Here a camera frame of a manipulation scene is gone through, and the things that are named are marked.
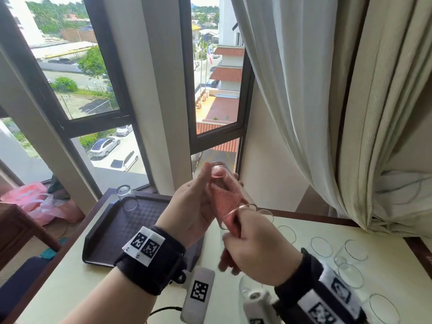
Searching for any person's left hand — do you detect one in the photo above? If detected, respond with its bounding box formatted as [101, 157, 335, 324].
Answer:
[156, 162, 244, 249]

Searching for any person's right hand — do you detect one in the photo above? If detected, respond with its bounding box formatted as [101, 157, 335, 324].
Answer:
[218, 204, 303, 288]

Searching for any clear drinking glass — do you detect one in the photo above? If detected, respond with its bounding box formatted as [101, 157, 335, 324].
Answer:
[211, 161, 259, 232]
[116, 185, 138, 212]

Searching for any pink cleaning cloth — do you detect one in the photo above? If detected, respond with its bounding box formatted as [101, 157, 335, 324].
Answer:
[211, 181, 251, 239]

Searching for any person's left forearm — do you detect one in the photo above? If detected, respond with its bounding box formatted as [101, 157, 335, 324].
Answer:
[60, 263, 159, 324]

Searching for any black left wristband with markers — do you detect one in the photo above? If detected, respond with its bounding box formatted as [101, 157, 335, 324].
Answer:
[114, 226, 187, 296]

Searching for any black wristband with markers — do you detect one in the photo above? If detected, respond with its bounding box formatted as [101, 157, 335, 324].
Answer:
[114, 226, 187, 296]
[274, 248, 367, 324]

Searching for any white van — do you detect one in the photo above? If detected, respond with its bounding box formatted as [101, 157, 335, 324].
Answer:
[110, 151, 139, 173]

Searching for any dark brown plastic tray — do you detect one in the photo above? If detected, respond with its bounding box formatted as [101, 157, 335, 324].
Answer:
[82, 191, 205, 269]

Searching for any black right wristband with markers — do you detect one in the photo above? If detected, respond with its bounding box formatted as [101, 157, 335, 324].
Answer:
[274, 248, 367, 324]

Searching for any white sedan car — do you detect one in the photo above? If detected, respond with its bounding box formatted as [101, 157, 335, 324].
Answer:
[88, 136, 121, 158]

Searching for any white sheer curtain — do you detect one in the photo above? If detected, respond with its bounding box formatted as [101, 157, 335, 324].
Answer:
[229, 0, 348, 218]

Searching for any row of clear glasses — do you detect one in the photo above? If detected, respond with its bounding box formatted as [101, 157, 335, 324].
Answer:
[238, 209, 401, 324]

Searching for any pink plastic bag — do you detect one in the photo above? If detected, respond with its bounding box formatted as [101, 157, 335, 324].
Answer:
[0, 181, 86, 227]

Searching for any brown wooden furniture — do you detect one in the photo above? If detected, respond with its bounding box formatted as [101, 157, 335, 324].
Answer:
[0, 202, 62, 271]

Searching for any beige heavy curtain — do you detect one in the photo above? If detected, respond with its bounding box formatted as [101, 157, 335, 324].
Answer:
[329, 0, 432, 238]

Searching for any dark blue cushion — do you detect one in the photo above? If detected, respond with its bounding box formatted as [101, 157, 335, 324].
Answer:
[0, 256, 52, 315]

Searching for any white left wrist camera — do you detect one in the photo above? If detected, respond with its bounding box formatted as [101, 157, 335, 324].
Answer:
[180, 266, 216, 324]

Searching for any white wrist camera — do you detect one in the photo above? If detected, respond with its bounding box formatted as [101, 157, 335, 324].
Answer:
[243, 289, 281, 324]
[180, 266, 216, 324]

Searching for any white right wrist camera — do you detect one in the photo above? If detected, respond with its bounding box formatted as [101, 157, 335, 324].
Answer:
[243, 289, 281, 324]

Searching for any black cable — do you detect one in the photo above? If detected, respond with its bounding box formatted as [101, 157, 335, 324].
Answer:
[148, 306, 185, 318]

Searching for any dark brown window frame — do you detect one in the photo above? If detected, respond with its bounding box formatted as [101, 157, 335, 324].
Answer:
[0, 0, 256, 199]

